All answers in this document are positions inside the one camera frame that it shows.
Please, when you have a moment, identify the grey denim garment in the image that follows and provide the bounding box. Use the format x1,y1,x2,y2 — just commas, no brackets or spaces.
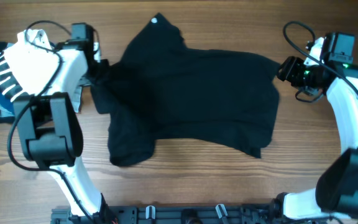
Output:
0,85,84,119

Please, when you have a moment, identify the black t-shirt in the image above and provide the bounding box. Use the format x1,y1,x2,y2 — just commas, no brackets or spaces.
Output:
91,14,279,167

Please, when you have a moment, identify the black white striped garment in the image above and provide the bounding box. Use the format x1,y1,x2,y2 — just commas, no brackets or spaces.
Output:
0,52,28,103

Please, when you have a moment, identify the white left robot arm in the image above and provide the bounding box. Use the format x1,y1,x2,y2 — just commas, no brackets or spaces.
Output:
0,23,117,223

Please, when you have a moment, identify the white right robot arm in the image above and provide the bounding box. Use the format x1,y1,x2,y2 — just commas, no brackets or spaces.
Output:
277,32,358,221

